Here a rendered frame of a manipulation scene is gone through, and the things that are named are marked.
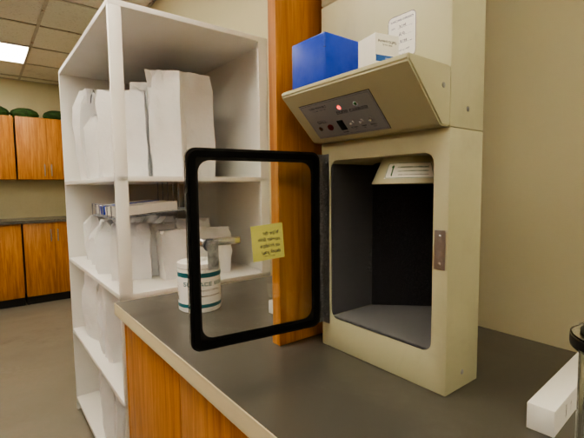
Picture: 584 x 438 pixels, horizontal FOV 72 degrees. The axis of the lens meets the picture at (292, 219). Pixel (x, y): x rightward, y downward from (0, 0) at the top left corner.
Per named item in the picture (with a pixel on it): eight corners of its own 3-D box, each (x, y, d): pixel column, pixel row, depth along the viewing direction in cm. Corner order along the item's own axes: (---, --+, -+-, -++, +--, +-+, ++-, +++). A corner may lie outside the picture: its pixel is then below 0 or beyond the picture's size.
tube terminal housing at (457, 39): (388, 320, 111) (391, 34, 105) (510, 359, 86) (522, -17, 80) (321, 342, 96) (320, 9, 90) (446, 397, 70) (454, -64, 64)
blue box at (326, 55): (327, 96, 89) (327, 55, 88) (361, 88, 81) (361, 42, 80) (291, 90, 82) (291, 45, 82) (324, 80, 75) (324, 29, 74)
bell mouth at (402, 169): (404, 184, 97) (405, 161, 97) (475, 182, 83) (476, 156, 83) (354, 184, 86) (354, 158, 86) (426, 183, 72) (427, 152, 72)
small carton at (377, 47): (380, 79, 74) (380, 45, 74) (398, 71, 70) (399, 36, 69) (357, 76, 72) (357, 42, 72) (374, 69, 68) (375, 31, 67)
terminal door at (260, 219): (320, 325, 93) (319, 152, 90) (190, 354, 78) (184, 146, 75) (318, 324, 94) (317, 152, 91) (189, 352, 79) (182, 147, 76)
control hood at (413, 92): (321, 144, 92) (321, 100, 91) (451, 126, 67) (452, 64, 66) (281, 141, 85) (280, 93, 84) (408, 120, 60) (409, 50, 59)
